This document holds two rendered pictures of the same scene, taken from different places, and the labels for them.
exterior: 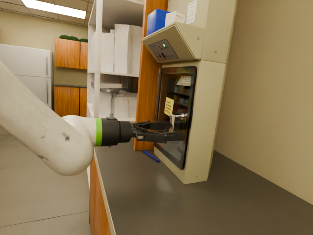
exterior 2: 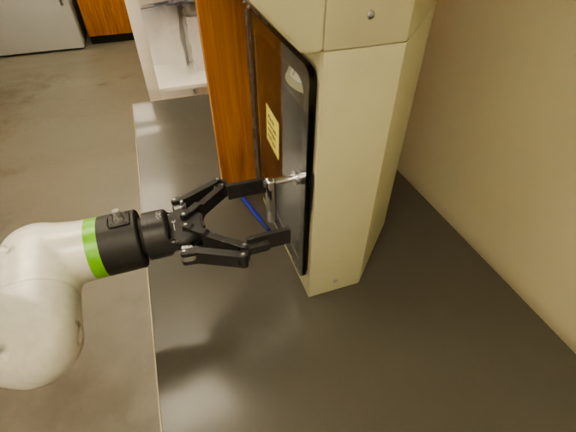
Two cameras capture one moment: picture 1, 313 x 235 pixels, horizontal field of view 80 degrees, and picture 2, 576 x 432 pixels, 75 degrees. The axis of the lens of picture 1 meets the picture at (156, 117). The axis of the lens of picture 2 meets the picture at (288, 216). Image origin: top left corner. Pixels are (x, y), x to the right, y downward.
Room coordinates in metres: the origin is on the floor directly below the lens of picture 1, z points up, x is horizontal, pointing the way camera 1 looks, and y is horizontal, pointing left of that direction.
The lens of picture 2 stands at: (0.22, -0.13, 1.56)
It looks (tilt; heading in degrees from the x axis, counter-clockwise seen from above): 42 degrees down; 5
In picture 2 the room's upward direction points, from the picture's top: straight up
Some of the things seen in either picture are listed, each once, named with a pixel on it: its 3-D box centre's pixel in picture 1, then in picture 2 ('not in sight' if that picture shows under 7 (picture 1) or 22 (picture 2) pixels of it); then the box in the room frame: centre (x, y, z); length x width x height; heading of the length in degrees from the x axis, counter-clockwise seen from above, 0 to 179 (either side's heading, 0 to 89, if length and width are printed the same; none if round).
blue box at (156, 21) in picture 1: (161, 25); not in sight; (0.85, 0.01, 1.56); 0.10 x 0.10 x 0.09; 24
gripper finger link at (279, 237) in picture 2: (173, 136); (268, 239); (0.62, -0.07, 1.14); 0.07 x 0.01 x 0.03; 114
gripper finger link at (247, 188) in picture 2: (158, 126); (246, 188); (0.74, -0.01, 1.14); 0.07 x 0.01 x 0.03; 114
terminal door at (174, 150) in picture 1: (170, 113); (277, 148); (0.81, -0.06, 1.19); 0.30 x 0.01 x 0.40; 24
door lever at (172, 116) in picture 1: (175, 125); (279, 197); (0.70, -0.08, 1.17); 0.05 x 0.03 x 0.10; 114
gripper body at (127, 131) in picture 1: (131, 131); (175, 230); (0.63, 0.08, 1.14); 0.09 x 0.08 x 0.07; 114
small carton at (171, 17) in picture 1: (174, 23); not in sight; (0.75, -0.03, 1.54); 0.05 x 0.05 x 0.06; 42
